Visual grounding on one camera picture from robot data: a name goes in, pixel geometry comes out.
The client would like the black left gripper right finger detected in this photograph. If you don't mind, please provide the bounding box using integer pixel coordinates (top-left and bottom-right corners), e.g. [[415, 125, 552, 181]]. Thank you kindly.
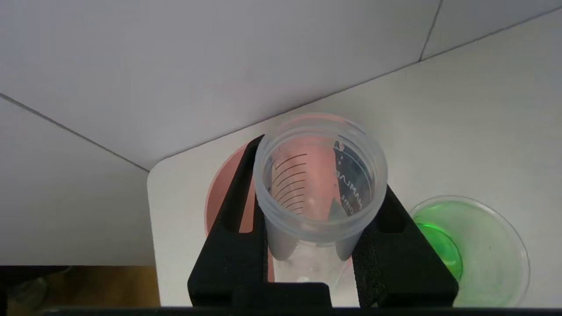
[[350, 184, 460, 308]]

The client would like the test tube with blue pigment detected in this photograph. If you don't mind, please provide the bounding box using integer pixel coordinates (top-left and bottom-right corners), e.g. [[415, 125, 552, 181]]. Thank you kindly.
[[252, 112, 389, 308]]

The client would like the clear glass beaker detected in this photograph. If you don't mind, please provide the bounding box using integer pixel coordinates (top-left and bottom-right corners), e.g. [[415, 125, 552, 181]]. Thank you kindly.
[[408, 195, 531, 308]]

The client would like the pink plastic bowl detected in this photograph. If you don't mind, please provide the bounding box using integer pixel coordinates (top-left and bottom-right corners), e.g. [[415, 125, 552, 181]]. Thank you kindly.
[[204, 141, 354, 282]]

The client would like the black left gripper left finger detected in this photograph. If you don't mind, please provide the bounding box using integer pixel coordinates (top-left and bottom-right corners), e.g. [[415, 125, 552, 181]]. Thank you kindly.
[[187, 134, 269, 308]]

